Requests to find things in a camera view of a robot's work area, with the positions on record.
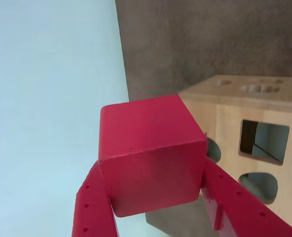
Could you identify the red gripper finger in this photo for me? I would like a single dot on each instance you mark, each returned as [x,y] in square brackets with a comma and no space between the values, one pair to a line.
[244,214]
[94,209]

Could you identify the red wooden cube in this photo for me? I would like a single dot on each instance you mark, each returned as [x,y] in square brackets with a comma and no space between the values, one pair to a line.
[148,153]

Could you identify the wooden shape sorter box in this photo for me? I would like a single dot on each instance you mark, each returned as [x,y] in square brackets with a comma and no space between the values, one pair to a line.
[229,118]

